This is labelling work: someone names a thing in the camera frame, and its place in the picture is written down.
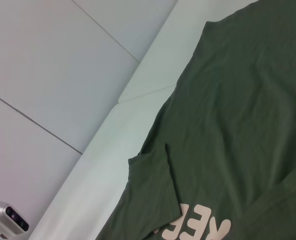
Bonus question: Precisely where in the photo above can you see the dark green printed t-shirt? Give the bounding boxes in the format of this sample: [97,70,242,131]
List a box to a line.
[94,0,296,240]

